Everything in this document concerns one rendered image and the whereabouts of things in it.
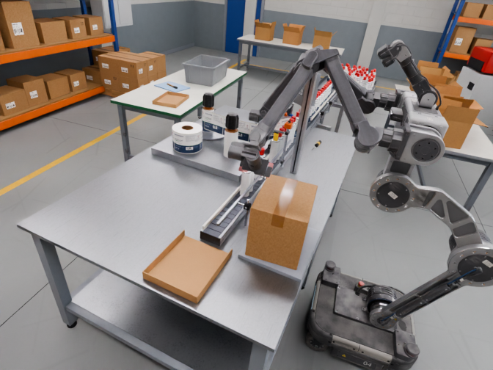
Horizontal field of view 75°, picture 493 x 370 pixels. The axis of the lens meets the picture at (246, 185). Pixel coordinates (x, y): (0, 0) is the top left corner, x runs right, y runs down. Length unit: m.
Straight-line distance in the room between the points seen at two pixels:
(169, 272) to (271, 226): 0.47
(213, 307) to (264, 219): 0.39
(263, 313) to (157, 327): 0.85
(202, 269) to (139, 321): 0.72
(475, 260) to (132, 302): 1.82
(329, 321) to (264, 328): 0.89
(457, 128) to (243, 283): 2.51
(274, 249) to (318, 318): 0.81
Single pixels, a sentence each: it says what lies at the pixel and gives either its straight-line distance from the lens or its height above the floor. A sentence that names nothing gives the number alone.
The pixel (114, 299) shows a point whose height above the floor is 0.22.
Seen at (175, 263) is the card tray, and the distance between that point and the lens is 1.48.
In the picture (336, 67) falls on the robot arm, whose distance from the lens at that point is 1.38.
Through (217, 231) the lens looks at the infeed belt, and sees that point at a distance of 1.55.
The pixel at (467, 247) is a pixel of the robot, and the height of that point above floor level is 0.97.
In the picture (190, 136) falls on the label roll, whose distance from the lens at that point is 2.14.
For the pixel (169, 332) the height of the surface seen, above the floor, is 0.22.
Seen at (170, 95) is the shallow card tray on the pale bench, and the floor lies 0.80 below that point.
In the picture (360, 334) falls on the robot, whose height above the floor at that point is 0.24.
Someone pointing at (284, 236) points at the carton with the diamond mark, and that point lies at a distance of 1.36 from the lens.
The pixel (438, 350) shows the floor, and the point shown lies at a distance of 2.64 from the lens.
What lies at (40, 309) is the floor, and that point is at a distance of 2.58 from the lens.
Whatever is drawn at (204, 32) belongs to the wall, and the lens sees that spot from 10.44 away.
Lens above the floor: 1.91
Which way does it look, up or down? 33 degrees down
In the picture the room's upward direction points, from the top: 6 degrees clockwise
